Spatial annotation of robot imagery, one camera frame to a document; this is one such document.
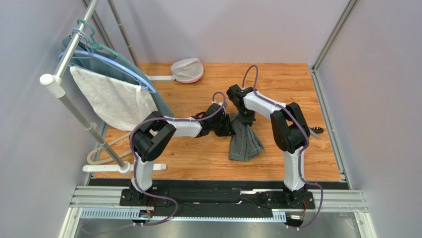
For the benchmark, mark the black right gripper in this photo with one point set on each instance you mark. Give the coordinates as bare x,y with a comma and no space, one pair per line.
247,119

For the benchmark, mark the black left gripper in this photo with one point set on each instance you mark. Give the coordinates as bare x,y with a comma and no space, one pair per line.
228,131

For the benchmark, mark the grey cloth napkin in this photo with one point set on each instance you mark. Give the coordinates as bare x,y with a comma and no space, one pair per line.
245,144

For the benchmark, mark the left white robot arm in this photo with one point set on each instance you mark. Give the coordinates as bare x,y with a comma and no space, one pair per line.
149,139

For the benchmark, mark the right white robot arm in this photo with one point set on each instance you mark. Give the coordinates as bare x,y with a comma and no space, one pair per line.
289,128

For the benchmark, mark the white mesh cap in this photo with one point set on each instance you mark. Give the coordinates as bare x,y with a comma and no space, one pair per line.
187,70

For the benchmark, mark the white towel on hanger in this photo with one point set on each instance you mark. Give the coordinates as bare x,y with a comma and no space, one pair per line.
120,104

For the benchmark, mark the beige wooden hanger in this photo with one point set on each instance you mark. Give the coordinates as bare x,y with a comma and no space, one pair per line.
119,142

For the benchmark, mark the teal shirt on hanger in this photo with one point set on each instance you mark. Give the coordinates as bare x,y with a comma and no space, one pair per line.
120,68

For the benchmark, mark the white clothes rack base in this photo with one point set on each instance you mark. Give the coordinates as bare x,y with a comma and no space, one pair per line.
117,168

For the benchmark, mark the metal clothes rack pole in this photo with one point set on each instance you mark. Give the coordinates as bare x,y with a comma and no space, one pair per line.
53,83

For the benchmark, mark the light blue hanger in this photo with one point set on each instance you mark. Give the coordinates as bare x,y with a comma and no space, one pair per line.
91,46

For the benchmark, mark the black mounting rail plate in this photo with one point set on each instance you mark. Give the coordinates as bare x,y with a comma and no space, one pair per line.
215,198

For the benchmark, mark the aluminium frame rail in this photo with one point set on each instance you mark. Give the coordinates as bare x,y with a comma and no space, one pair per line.
93,210

